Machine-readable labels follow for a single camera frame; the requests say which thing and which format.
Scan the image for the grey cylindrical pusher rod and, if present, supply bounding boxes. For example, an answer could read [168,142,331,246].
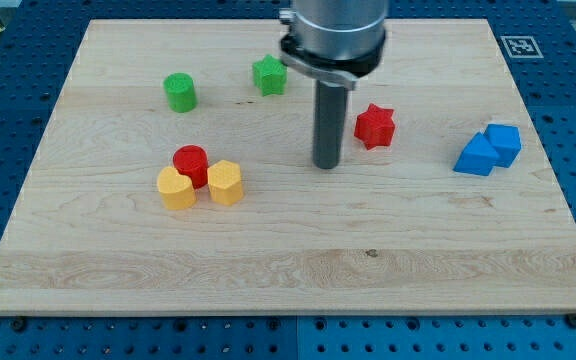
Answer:
[312,81,348,169]

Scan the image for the red star block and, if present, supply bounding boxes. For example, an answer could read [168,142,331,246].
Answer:
[354,103,396,150]

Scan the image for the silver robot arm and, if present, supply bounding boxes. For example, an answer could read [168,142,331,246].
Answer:
[279,0,389,169]

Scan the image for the green star block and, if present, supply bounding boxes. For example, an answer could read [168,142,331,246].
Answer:
[252,54,287,96]

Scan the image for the yellow hexagon block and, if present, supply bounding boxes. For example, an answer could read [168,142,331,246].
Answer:
[207,160,244,206]

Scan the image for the green cylinder block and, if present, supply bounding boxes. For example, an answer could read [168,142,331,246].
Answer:
[163,73,197,113]

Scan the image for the red cylinder block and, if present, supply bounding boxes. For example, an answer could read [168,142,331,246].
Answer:
[172,145,209,189]

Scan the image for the wooden board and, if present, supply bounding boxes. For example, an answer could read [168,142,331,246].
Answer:
[0,19,576,317]

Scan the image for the blue triangle block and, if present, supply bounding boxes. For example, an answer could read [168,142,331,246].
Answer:
[453,132,500,176]

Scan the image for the yellow heart block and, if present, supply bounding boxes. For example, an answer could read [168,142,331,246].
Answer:
[157,166,197,210]

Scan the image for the blue cube block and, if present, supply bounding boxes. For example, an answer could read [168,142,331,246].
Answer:
[484,124,522,168]

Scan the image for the white fiducial marker tag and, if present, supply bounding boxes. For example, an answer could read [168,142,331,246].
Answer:
[501,35,543,59]

